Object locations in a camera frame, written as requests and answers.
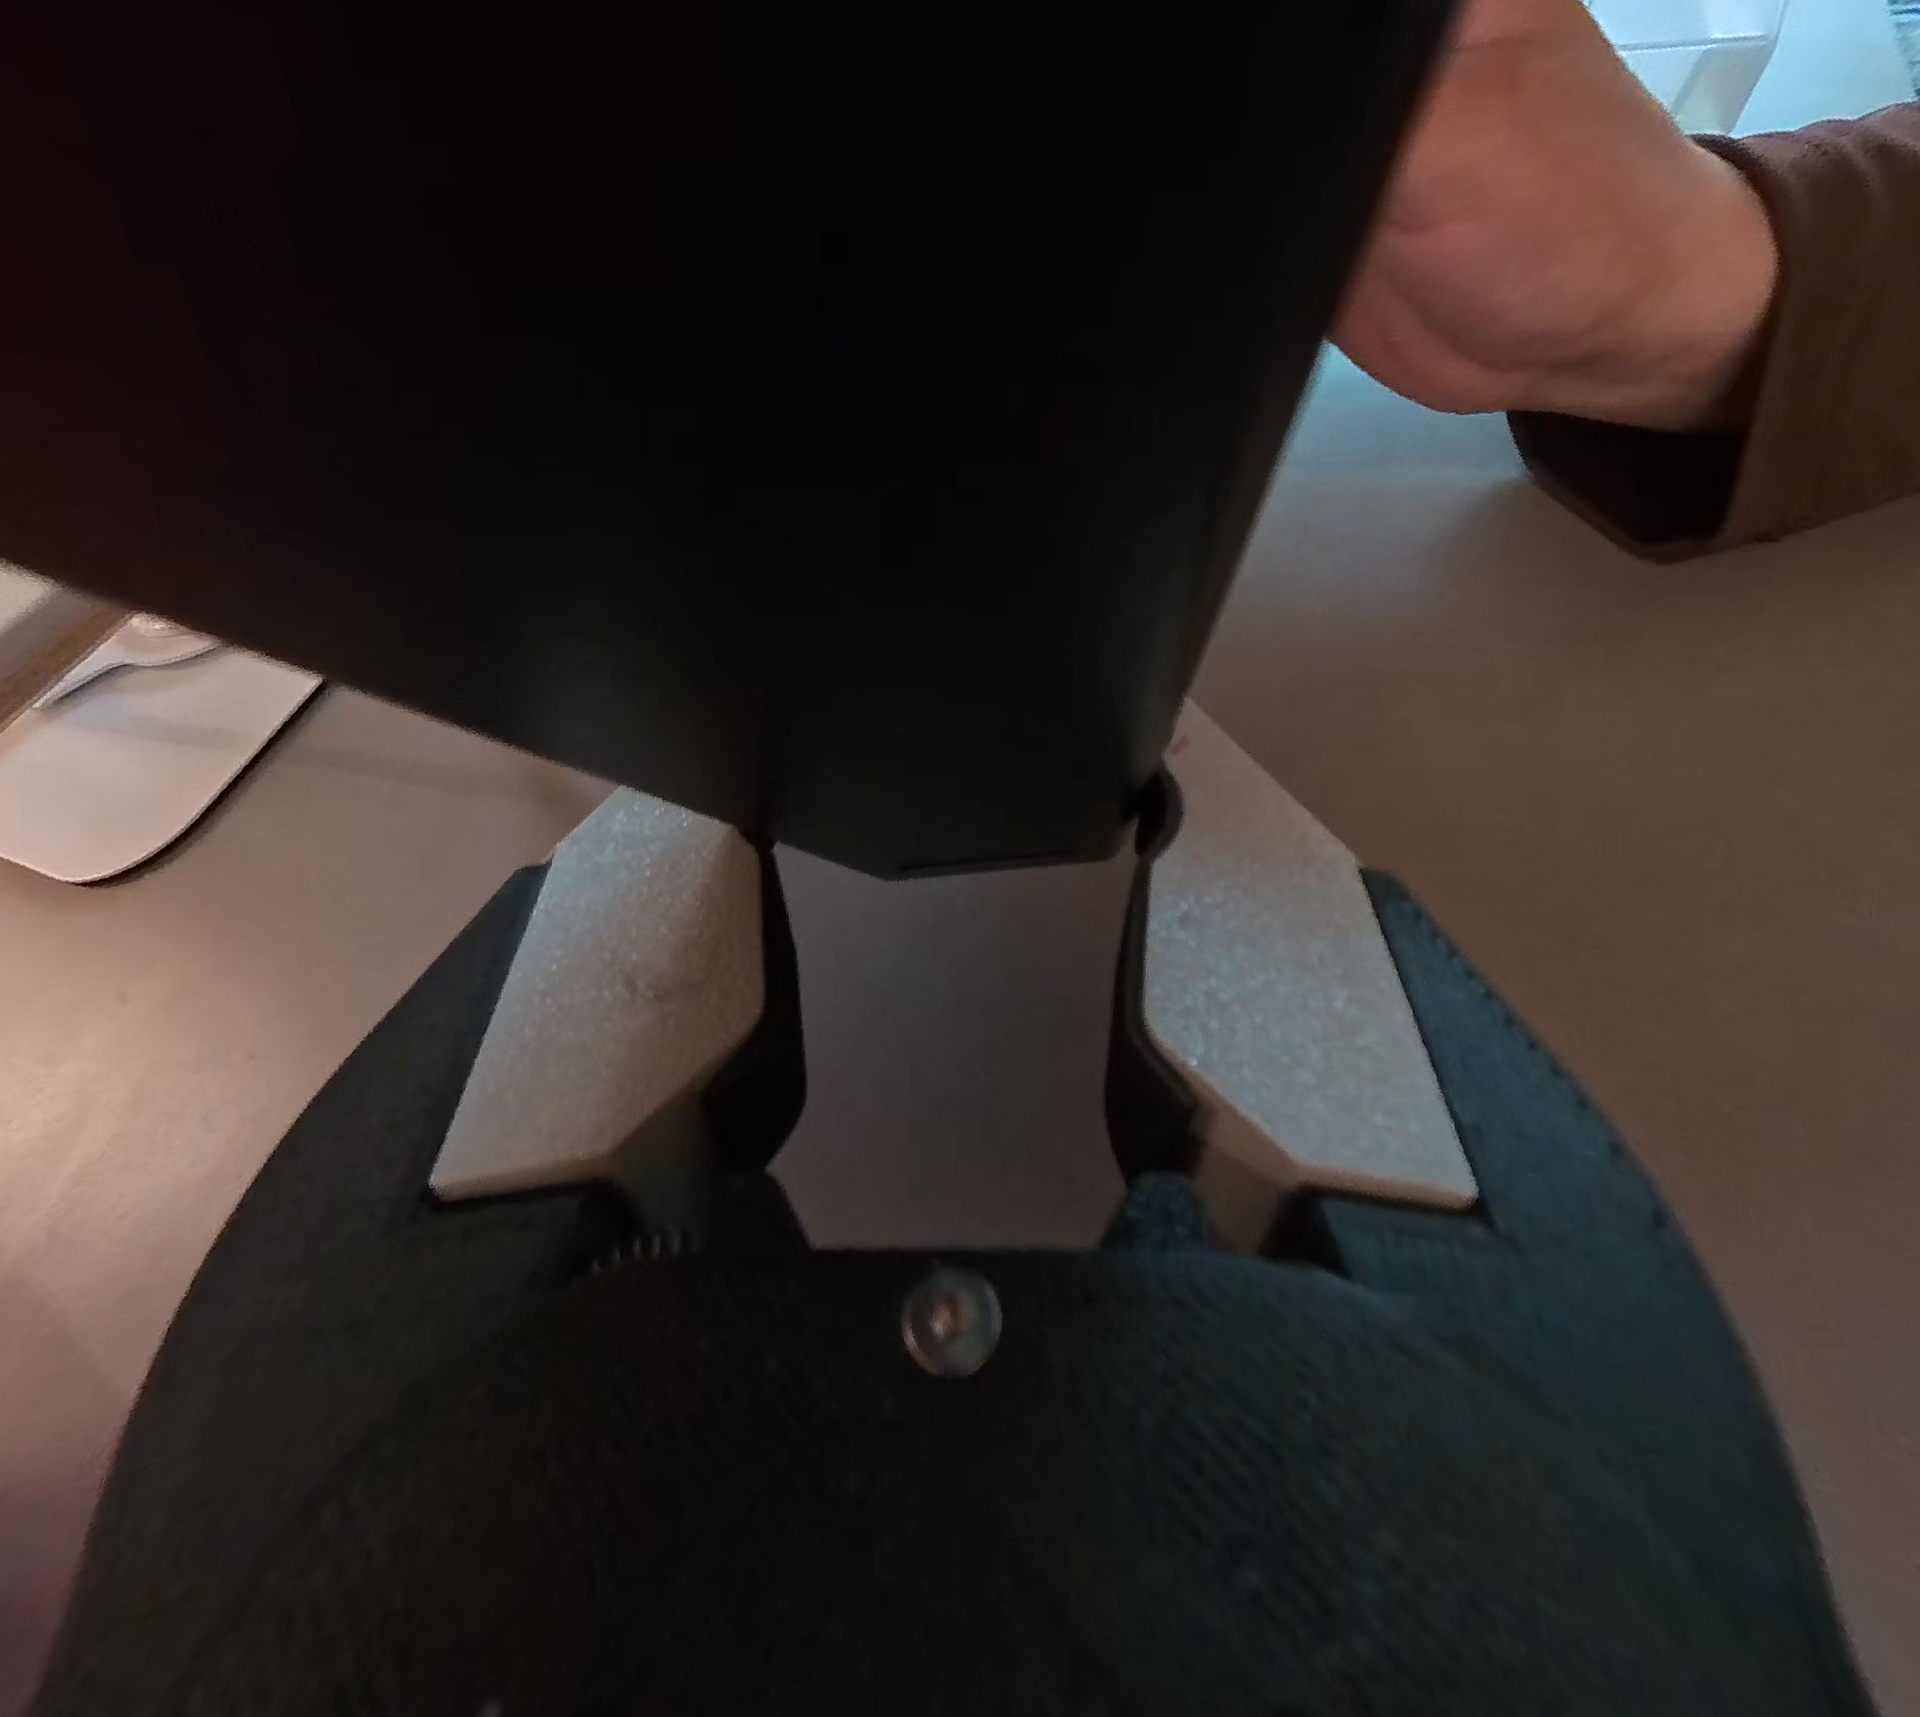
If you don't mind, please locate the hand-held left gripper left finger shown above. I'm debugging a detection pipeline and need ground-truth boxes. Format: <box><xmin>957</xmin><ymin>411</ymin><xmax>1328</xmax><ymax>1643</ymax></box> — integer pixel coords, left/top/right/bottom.
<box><xmin>428</xmin><ymin>790</ymin><xmax>816</xmax><ymax>1206</ymax></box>

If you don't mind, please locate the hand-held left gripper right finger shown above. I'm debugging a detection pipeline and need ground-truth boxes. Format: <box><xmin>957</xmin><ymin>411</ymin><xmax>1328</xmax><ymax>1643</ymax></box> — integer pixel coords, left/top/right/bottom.
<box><xmin>1104</xmin><ymin>694</ymin><xmax>1484</xmax><ymax>1255</ymax></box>

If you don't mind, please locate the black usb hub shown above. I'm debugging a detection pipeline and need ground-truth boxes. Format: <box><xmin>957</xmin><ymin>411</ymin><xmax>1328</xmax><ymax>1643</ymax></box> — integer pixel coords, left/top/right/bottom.
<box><xmin>0</xmin><ymin>0</ymin><xmax>1531</xmax><ymax>883</ymax></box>

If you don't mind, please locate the person's right hand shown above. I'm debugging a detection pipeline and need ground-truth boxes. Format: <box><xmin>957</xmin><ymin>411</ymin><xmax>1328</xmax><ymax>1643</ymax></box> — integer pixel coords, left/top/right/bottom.
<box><xmin>1332</xmin><ymin>0</ymin><xmax>1783</xmax><ymax>437</ymax></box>

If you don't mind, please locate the wooden instruction board with stand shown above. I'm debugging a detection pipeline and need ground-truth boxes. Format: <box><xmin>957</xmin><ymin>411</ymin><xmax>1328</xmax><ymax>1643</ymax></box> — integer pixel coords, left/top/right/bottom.
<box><xmin>0</xmin><ymin>562</ymin><xmax>323</xmax><ymax>886</ymax></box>

